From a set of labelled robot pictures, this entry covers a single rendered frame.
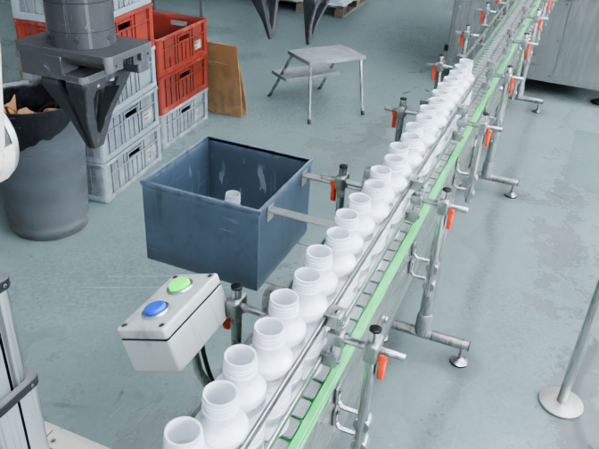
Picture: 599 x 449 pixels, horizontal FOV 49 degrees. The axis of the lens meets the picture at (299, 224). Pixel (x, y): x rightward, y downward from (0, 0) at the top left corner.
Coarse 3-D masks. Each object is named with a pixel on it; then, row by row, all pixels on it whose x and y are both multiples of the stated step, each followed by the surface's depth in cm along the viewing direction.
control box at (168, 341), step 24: (168, 288) 91; (192, 288) 90; (216, 288) 92; (168, 312) 85; (192, 312) 87; (216, 312) 91; (120, 336) 85; (144, 336) 83; (168, 336) 82; (192, 336) 86; (144, 360) 85; (168, 360) 84; (192, 360) 92
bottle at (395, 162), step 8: (384, 160) 119; (392, 160) 121; (400, 160) 120; (392, 168) 118; (400, 168) 119; (392, 176) 119; (400, 176) 120; (392, 184) 119; (400, 184) 119; (400, 192) 120; (400, 208) 122; (392, 216) 122; (400, 216) 124; (392, 224) 123; (392, 232) 124
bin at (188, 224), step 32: (192, 160) 172; (224, 160) 179; (256, 160) 175; (288, 160) 171; (160, 192) 152; (192, 192) 149; (224, 192) 184; (256, 192) 179; (288, 192) 158; (160, 224) 157; (192, 224) 153; (224, 224) 149; (256, 224) 145; (288, 224) 164; (320, 224) 144; (160, 256) 162; (192, 256) 158; (224, 256) 154; (256, 256) 150; (256, 288) 154
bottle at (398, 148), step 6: (390, 144) 124; (396, 144) 126; (402, 144) 126; (390, 150) 124; (396, 150) 123; (402, 150) 123; (402, 156) 123; (408, 168) 125; (402, 174) 124; (408, 174) 125; (408, 180) 126; (402, 216) 130
